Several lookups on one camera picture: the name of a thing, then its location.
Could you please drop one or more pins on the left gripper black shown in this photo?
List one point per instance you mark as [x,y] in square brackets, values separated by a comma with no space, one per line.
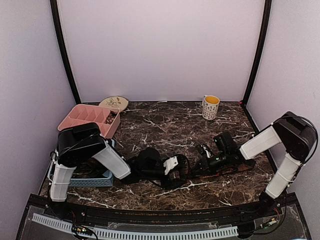
[170,184]

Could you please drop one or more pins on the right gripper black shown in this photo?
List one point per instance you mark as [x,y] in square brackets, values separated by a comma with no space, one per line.
[205,165]

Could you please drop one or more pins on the brown red patterned tie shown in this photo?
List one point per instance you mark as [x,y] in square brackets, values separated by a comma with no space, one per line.
[199,171]

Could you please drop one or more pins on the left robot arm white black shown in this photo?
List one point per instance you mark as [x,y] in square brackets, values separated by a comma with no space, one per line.
[77,144]

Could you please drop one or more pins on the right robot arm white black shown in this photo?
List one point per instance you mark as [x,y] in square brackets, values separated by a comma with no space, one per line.
[297,136]

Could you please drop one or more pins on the white mug yellow inside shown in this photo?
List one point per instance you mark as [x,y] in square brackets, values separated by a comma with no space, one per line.
[210,106]

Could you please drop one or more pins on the blue perforated plastic basket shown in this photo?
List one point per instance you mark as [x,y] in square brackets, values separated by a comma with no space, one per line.
[107,180]

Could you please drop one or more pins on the rolled tie in tray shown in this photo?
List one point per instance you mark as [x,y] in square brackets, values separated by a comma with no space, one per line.
[111,117]

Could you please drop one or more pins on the beige floral plate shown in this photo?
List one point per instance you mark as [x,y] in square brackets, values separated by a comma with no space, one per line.
[115,102]

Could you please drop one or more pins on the pink divided organizer tray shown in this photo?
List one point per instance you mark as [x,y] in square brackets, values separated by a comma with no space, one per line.
[84,113]

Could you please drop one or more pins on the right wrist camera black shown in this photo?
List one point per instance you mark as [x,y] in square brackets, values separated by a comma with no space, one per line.
[225,143]

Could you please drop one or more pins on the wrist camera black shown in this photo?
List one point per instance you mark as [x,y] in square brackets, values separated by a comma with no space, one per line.
[150,159]
[225,143]

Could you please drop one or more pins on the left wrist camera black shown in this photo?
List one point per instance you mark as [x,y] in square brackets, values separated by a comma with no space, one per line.
[150,159]

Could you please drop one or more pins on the black front rail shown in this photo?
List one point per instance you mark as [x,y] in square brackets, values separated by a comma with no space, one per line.
[90,215]

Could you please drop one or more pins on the white slotted cable duct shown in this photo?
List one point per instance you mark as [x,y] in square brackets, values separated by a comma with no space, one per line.
[108,234]

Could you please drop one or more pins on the right black frame post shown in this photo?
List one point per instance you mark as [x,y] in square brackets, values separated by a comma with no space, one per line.
[259,50]

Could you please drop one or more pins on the black frame post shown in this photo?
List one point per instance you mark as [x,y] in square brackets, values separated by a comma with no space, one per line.
[259,50]
[63,50]

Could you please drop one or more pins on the left black frame post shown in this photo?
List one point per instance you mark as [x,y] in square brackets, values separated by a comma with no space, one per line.
[63,50]

